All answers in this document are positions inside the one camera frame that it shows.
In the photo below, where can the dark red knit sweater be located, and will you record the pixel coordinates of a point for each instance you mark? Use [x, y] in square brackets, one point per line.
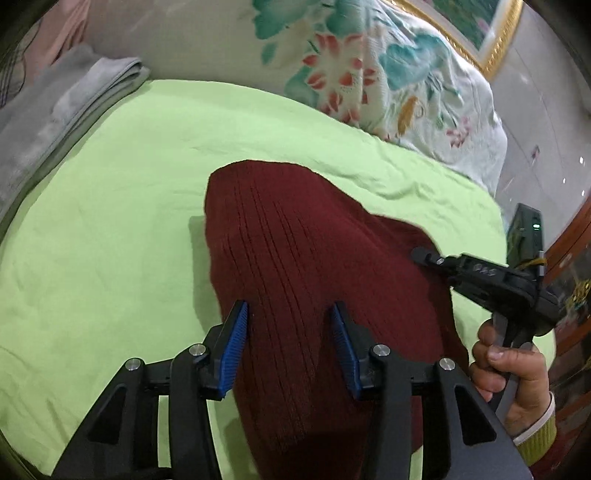
[300, 254]

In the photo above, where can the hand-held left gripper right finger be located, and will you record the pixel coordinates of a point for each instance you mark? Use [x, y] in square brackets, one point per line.
[344, 346]

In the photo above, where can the white floral quilt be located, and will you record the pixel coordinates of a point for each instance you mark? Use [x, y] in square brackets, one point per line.
[369, 69]

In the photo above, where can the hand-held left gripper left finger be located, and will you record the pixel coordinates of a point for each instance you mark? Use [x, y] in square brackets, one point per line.
[233, 350]

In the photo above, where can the folded grey cloth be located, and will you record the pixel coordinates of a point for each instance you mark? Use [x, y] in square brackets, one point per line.
[69, 106]

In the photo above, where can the person's right hand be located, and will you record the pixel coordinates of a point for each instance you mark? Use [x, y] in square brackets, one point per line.
[521, 383]

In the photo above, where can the light green bed sheet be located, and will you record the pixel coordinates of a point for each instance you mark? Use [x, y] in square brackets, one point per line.
[115, 230]

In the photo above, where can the person's right forearm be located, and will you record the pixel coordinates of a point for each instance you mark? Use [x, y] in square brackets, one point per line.
[538, 434]

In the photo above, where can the brown wooden cabinet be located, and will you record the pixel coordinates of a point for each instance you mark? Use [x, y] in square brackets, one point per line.
[572, 277]

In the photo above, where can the gold framed landscape painting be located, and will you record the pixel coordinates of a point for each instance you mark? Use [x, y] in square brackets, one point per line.
[480, 32]

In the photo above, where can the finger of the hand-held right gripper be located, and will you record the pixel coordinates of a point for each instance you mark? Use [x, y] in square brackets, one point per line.
[475, 272]

